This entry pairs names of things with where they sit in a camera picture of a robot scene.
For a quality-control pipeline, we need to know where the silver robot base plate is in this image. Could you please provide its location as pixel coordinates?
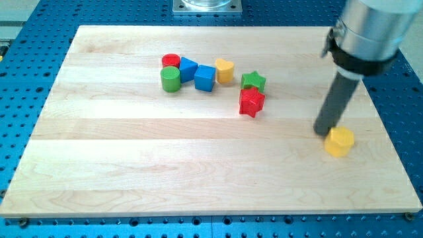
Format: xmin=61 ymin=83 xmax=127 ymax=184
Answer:
xmin=172 ymin=0 xmax=243 ymax=15

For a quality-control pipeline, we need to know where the red cylinder block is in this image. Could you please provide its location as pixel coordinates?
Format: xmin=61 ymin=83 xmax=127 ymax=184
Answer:
xmin=161 ymin=54 xmax=181 ymax=68

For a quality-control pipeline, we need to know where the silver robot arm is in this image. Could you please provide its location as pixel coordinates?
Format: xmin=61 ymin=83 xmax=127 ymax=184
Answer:
xmin=313 ymin=0 xmax=422 ymax=137

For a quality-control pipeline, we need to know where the black clamp collar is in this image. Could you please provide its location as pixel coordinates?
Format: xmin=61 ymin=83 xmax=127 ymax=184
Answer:
xmin=321 ymin=27 xmax=398 ymax=76

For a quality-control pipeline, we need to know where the green star block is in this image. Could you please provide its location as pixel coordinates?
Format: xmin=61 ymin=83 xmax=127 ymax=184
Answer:
xmin=241 ymin=71 xmax=266 ymax=93

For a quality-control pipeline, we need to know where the blue cube block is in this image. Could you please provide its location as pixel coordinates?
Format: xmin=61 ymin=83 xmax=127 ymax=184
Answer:
xmin=194 ymin=65 xmax=215 ymax=92

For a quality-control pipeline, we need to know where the red star block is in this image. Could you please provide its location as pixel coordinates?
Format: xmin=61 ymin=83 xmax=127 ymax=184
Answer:
xmin=239 ymin=87 xmax=266 ymax=118

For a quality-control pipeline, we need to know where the yellow hexagon block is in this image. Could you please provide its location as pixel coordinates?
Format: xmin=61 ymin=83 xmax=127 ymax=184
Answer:
xmin=324 ymin=126 xmax=355 ymax=157

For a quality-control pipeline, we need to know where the blue triangle block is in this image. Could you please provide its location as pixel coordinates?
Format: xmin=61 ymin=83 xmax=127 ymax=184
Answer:
xmin=179 ymin=57 xmax=198 ymax=83

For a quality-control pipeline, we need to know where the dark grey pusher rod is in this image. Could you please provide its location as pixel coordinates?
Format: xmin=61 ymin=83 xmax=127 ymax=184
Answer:
xmin=313 ymin=70 xmax=360 ymax=137

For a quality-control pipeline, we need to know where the light wooden board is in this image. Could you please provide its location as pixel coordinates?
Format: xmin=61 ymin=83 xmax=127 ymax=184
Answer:
xmin=1 ymin=25 xmax=422 ymax=218

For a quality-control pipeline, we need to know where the green cylinder block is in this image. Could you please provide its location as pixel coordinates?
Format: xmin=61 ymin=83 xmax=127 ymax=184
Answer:
xmin=160 ymin=66 xmax=181 ymax=93

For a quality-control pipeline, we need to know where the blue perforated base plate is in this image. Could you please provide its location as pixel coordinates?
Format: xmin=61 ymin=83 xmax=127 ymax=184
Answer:
xmin=1 ymin=0 xmax=422 ymax=237

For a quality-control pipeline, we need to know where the yellow heart block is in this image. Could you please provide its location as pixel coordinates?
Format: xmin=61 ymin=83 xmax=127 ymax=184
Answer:
xmin=215 ymin=58 xmax=235 ymax=84

